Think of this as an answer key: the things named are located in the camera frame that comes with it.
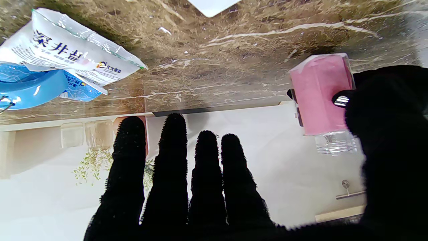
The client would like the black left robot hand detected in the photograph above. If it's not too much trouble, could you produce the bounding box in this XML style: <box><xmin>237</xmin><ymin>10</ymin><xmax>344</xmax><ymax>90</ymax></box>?
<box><xmin>287</xmin><ymin>65</ymin><xmax>428</xmax><ymax>148</ymax></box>

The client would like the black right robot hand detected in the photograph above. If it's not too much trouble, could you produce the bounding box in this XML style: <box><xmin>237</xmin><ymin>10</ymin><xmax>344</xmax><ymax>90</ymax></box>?
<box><xmin>84</xmin><ymin>113</ymin><xmax>428</xmax><ymax>241</ymax></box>

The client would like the clear bottle with pink seasoning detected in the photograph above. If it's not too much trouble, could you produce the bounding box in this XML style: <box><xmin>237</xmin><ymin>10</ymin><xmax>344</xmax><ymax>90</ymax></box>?
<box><xmin>288</xmin><ymin>53</ymin><xmax>360</xmax><ymax>155</ymax></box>

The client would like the blue plastic bag clip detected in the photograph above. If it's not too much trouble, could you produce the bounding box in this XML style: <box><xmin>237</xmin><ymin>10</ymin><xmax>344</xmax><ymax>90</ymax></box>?
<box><xmin>0</xmin><ymin>62</ymin><xmax>69</xmax><ymax>111</ymax></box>

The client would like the white and blue salt bag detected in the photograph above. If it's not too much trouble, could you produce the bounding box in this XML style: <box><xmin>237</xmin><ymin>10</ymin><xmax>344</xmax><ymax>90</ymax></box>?
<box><xmin>0</xmin><ymin>7</ymin><xmax>147</xmax><ymax>102</ymax></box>

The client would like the beige flower vase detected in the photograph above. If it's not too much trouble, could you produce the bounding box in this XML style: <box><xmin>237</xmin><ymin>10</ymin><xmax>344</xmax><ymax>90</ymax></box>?
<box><xmin>73</xmin><ymin>120</ymin><xmax>114</xmax><ymax>186</ymax></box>

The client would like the wooden counter ledge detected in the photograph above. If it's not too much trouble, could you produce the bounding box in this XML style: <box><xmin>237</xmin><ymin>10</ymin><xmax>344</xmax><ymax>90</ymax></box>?
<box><xmin>0</xmin><ymin>100</ymin><xmax>295</xmax><ymax>133</ymax></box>

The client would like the metal hanging rail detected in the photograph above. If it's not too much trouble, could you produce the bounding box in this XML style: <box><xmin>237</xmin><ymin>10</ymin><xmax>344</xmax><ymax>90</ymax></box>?
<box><xmin>336</xmin><ymin>180</ymin><xmax>366</xmax><ymax>200</ymax></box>

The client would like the wooden wall shelf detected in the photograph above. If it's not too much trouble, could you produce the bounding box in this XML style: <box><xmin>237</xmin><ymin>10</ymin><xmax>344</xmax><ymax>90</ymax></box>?
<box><xmin>314</xmin><ymin>205</ymin><xmax>366</xmax><ymax>223</ymax></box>

